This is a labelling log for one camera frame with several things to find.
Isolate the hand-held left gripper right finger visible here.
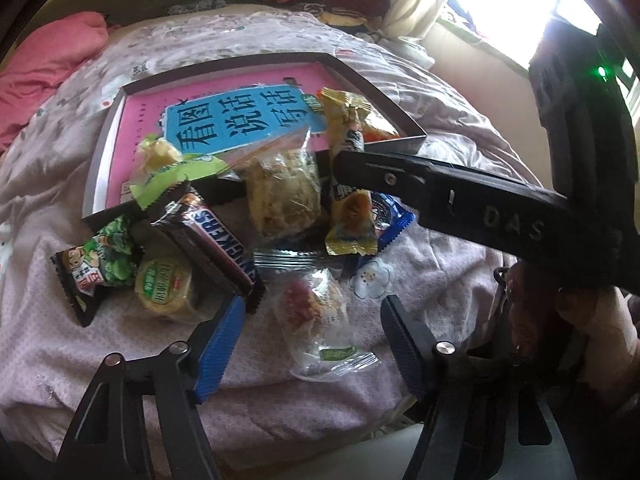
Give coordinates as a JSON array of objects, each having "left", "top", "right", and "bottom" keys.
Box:
[{"left": 381, "top": 296, "right": 591, "bottom": 480}]

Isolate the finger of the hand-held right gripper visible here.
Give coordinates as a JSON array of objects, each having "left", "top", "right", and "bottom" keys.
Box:
[{"left": 331, "top": 151, "right": 621, "bottom": 286}]

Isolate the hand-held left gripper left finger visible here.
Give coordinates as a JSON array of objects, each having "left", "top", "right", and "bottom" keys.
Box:
[{"left": 55, "top": 295, "right": 247, "bottom": 480}]

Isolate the round cake packet green label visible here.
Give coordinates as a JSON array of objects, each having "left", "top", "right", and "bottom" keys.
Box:
[{"left": 132, "top": 255, "right": 213, "bottom": 326}]

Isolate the blue cookie packet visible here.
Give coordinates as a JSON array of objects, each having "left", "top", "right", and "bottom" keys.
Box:
[{"left": 345, "top": 191, "right": 417, "bottom": 271}]

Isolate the clear nut cake packet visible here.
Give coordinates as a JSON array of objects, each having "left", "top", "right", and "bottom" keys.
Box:
[{"left": 254, "top": 251, "right": 378, "bottom": 381}]

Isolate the brown chocolate bar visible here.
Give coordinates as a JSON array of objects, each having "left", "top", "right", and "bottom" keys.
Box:
[{"left": 149, "top": 184, "right": 267, "bottom": 315}]

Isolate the clear orange snack packet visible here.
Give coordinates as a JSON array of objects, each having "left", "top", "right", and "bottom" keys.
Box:
[{"left": 362, "top": 110, "right": 403, "bottom": 145}]

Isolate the yellow egg pastry packet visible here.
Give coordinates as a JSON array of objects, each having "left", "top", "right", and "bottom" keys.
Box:
[{"left": 324, "top": 185, "right": 379, "bottom": 257}]

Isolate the black green pea snack packet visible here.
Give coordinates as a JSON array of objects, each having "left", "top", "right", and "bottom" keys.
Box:
[{"left": 50, "top": 214, "right": 140, "bottom": 328}]

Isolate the clear flaky pastry packet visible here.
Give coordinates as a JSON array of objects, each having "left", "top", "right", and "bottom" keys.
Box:
[{"left": 220, "top": 127, "right": 326, "bottom": 241}]

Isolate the green and yellow pastry packet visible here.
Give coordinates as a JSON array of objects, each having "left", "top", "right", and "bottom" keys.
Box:
[{"left": 129, "top": 134, "right": 228, "bottom": 211}]

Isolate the pink tray with black frame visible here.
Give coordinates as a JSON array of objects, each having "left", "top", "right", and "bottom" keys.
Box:
[{"left": 81, "top": 51, "right": 427, "bottom": 233}]

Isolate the person's right hand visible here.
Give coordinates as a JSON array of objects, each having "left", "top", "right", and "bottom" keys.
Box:
[{"left": 507, "top": 260, "right": 640, "bottom": 386}]

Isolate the floral lilac quilt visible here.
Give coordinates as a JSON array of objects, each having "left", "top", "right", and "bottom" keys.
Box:
[{"left": 0, "top": 10, "right": 546, "bottom": 461}]

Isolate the pink blanket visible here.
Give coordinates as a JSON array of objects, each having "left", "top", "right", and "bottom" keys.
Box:
[{"left": 0, "top": 11, "right": 108, "bottom": 151}]

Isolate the dark patterned cloth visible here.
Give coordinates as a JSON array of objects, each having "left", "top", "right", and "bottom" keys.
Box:
[{"left": 167, "top": 0, "right": 226, "bottom": 17}]

